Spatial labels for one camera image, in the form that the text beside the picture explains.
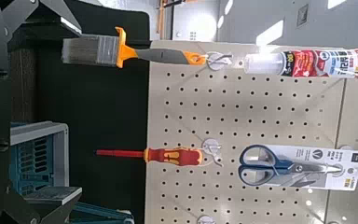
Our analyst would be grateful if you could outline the blue crate with grey rim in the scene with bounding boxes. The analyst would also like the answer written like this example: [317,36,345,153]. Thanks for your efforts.
[9,120,135,224]

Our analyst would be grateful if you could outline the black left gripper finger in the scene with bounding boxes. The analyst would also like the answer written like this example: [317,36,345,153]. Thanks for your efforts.
[0,0,83,45]
[4,186,83,224]

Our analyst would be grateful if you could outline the red yellow screwdriver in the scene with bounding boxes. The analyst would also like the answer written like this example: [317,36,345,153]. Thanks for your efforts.
[95,147,204,167]

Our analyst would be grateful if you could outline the orange grey paintbrush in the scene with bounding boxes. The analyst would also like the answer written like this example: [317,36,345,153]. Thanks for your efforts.
[61,26,208,69]

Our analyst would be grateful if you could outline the beige pegboard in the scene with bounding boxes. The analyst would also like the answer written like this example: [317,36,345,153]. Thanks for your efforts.
[144,40,358,224]

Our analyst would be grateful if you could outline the blue scissors on white card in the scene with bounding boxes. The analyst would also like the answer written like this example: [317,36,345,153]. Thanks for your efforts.
[237,143,358,191]

